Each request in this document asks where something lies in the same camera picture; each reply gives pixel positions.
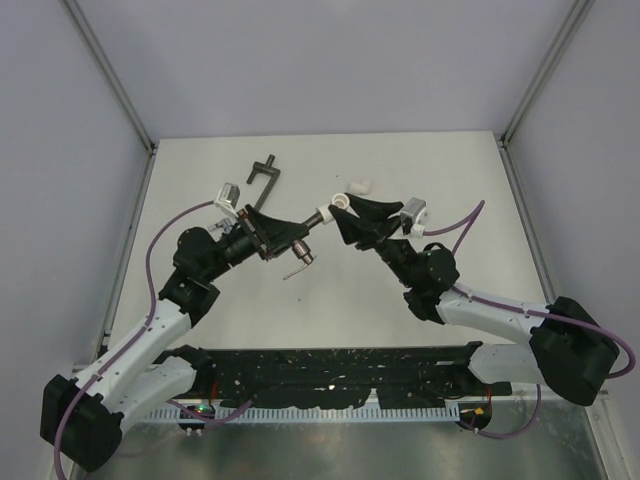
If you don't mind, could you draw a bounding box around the dark grey faucet wrench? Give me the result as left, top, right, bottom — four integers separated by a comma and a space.
246, 154, 281, 211

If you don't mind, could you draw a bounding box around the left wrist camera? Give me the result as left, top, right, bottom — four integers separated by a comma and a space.
214, 182, 240, 218

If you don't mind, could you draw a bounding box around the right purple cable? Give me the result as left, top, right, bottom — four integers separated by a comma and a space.
423, 199, 635, 441

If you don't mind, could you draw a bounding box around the left aluminium frame post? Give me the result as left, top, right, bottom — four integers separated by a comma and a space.
59, 0, 156, 154

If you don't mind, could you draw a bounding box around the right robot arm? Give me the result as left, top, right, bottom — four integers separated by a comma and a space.
327, 193, 621, 406

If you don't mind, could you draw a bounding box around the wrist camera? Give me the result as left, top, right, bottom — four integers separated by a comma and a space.
214, 182, 240, 218
399, 197, 427, 237

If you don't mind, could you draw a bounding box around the white elbow fitting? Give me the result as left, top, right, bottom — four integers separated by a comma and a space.
316, 193, 350, 225

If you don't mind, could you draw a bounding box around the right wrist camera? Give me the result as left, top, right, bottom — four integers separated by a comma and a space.
399, 197, 427, 237

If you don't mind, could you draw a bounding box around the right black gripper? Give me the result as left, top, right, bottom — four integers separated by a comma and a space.
329, 193, 418, 289

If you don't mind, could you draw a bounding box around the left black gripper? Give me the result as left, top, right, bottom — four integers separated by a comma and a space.
203, 204, 308, 282

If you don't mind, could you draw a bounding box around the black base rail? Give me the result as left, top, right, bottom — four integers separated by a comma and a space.
94, 343, 516, 410

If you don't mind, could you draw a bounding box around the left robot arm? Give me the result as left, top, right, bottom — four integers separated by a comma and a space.
40, 200, 332, 479

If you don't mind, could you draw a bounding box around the aluminium frame post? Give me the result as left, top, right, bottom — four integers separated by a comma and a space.
59, 0, 156, 154
497, 0, 595, 149

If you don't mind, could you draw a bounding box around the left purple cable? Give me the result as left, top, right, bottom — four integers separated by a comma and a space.
53, 200, 236, 480

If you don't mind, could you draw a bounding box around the far white elbow fitting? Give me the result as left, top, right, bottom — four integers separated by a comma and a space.
347, 179, 372, 196

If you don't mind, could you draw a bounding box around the purple cable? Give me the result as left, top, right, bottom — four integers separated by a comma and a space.
423, 199, 635, 441
53, 200, 236, 480

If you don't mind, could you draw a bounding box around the right aluminium frame post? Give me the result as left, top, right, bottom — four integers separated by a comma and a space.
497, 0, 595, 149

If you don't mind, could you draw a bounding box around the chrome faucet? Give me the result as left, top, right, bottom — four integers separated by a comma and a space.
207, 218, 236, 235

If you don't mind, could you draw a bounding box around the white slotted cable duct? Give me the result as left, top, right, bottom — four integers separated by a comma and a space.
141, 402, 460, 425

